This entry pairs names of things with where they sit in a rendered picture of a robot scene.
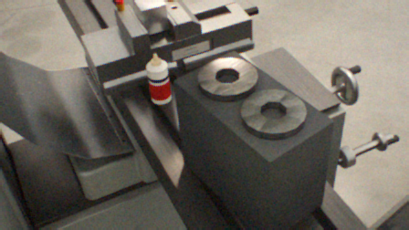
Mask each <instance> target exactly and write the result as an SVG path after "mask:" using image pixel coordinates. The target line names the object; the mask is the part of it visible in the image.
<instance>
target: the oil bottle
mask: <svg viewBox="0 0 409 230"><path fill-rule="evenodd" d="M146 69H147V74H148V81H149V85H150V93H151V96H152V102H154V104H166V103H167V102H169V101H170V100H171V99H172V92H171V87H170V78H169V72H168V68H167V63H166V62H165V61H164V60H161V59H160V58H158V57H157V54H153V59H152V60H151V61H150V62H149V63H148V64H147V65H146Z"/></svg>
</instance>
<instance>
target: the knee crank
mask: <svg viewBox="0 0 409 230"><path fill-rule="evenodd" d="M399 140H400V138H399V136H398V135H396V134H395V135H394V136H393V135H392V134H391V133H388V134H385V135H383V134H381V133H380V132H375V133H374V134H373V135H372V140H371V141H370V142H366V143H365V144H363V145H361V146H359V147H357V148H355V149H351V147H349V146H347V145H344V146H343V147H341V151H340V155H339V159H338V165H339V166H340V167H342V168H344V169H347V168H350V167H351V166H353V165H355V163H356V157H357V156H359V155H362V154H364V153H366V152H368V151H371V150H373V149H377V150H378V151H380V152H383V151H386V149H388V145H390V144H394V143H395V142H398V141H399Z"/></svg>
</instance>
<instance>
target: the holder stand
mask: <svg viewBox="0 0 409 230"><path fill-rule="evenodd" d="M173 88H174V93H175V97H176V108H177V113H178V123H179V128H180V133H181V144H182V148H183V158H184V164H186V165H187V167H189V169H191V170H192V172H194V173H195V175H197V176H198V178H200V180H202V181H203V182H204V184H206V186H208V187H209V188H210V189H211V191H213V192H214V193H215V194H216V195H217V196H218V197H220V199H222V201H223V202H225V204H226V205H228V207H229V208H231V210H233V212H235V214H237V216H239V218H241V220H243V221H244V223H246V225H248V226H249V227H250V229H252V230H288V229H289V228H291V226H293V225H294V224H297V223H298V222H299V221H300V220H302V219H303V218H304V217H306V216H307V215H309V214H311V213H312V212H313V211H314V210H316V209H318V208H319V207H320V206H321V205H322V204H323V195H324V190H325V182H326V177H327V172H328V163H329V158H330V146H331V141H332V133H333V128H334V121H333V120H331V119H330V117H328V116H326V115H324V114H323V112H321V111H319V110H318V109H315V107H313V106H312V105H311V104H309V103H308V102H307V101H306V100H304V99H302V98H301V97H300V96H298V95H296V93H294V92H293V91H291V90H289V89H288V88H287V87H285V86H283V85H282V84H281V83H280V82H278V81H276V80H275V79H274V78H272V77H271V76H269V75H268V74H266V72H265V71H263V70H261V69H259V68H257V66H255V65H254V64H253V63H250V61H248V60H247V59H245V58H244V57H242V56H241V55H239V54H237V52H235V51H232V52H229V53H228V54H225V55H224V56H222V57H220V58H217V59H216V60H212V61H210V62H209V63H206V65H203V66H202V67H200V68H198V69H195V70H194V71H191V72H189V74H186V75H184V76H182V77H180V78H178V79H177V80H175V81H174V85H173Z"/></svg>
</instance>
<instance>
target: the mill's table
mask: <svg viewBox="0 0 409 230"><path fill-rule="evenodd" d="M57 1H58V4H59V5H60V8H61V9H62V11H63V13H64V15H65V16H66V18H67V20H68V22H69V24H70V25H71V26H72V29H73V30H74V32H75V34H76V36H77V37H78V40H79V41H80V44H81V45H82V39H81V36H84V35H86V34H90V33H92V32H97V31H100V30H101V29H106V28H109V27H114V26H117V22H116V16H115V13H114V8H116V7H117V6H116V4H117V3H116V0H57ZM82 46H83V45H82ZM83 48H84V47H83ZM200 67H202V66H200ZM200 67H196V68H193V69H189V70H186V69H184V67H179V68H178V71H179V73H178V74H174V75H171V76H169V78H170V87H171V92H172V99H171V100H170V101H169V102H167V103H166V104H154V102H152V96H151V93H150V85H149V82H148V83H146V84H143V85H140V86H138V87H134V88H131V89H126V90H124V91H120V92H118V93H113V94H111V97H112V99H113V102H115V105H116V106H117V107H118V110H119V111H120V113H121V116H122V117H123V118H124V120H125V121H126V124H127V125H128V128H129V129H130V130H131V133H132V135H133V137H134V138H135V140H136V141H137V143H138V144H139V147H141V149H142V152H143V154H144V156H146V159H147V161H148V163H149V164H150V165H151V167H152V169H153V170H154V173H155V174H156V177H157V178H158V179H159V182H160V183H161V185H162V187H163V189H164V191H165V192H166V193H167V195H168V197H169V198H170V200H171V201H172V204H173V205H174V208H175V209H176V212H177V213H178V215H179V216H180V217H181V219H182V221H183V223H184V224H185V227H186V228H187V230H252V229H250V227H249V226H248V225H246V223H244V221H243V220H241V218H239V216H237V214H235V212H233V210H231V208H229V207H228V205H226V204H225V202H223V201H222V199H220V197H218V196H217V195H216V194H215V193H214V192H213V191H211V189H210V188H209V187H208V186H206V184H205V183H204V182H203V181H202V180H200V178H198V176H197V175H195V173H194V172H192V170H191V169H189V167H187V165H186V164H184V158H183V148H182V144H181V133H180V128H179V123H178V113H177V108H176V97H175V93H174V88H173V85H174V81H175V80H177V79H178V78H180V77H182V76H184V75H186V74H189V72H191V71H194V70H195V69H198V68H200ZM288 230H370V229H368V227H367V226H366V225H365V224H364V223H363V222H362V221H361V220H360V218H359V217H358V216H357V215H356V213H354V212H353V211H352V209H351V208H350V207H349V206H348V205H347V204H346V202H344V200H342V198H341V197H340V196H339V195H338V194H337V192H336V191H335V190H333V188H331V185H330V184H329V183H328V182H327V181H326V182H325V190H324V195H323V204H322V205H321V206H320V207H319V208H318V209H316V210H314V211H313V212H312V213H311V214H309V215H307V216H306V217H304V218H303V219H302V220H300V221H299V222H298V223H297V224H294V225H293V226H291V228H289V229H288Z"/></svg>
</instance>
